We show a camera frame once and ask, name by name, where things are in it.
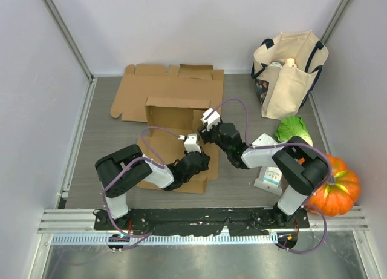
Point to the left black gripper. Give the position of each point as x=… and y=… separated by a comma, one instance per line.
x=205, y=158

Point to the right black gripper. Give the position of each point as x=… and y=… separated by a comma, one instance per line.
x=205, y=134

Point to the white packet with blue label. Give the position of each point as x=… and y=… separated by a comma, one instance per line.
x=269, y=180

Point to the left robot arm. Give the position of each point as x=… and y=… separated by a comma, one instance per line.
x=122, y=170

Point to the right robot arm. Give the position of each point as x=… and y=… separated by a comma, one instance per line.
x=304, y=167

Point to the green lettuce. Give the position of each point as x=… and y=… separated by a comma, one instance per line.
x=293, y=126

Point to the flat brown cardboard sheet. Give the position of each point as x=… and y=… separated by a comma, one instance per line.
x=175, y=82

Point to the beige canvas tote bag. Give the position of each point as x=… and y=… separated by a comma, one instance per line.
x=283, y=91

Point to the white bottle in bag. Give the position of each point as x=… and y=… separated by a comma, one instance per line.
x=290, y=62

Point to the orange pumpkin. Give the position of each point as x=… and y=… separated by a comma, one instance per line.
x=340, y=197

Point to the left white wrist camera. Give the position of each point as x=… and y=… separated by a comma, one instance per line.
x=190, y=142

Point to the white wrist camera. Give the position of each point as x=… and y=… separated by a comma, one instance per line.
x=210, y=118
x=190, y=142

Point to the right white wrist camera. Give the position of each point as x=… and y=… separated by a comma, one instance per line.
x=210, y=118

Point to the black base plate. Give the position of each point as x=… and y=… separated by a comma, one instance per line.
x=206, y=221

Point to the slotted cable duct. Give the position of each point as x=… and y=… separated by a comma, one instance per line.
x=106, y=239

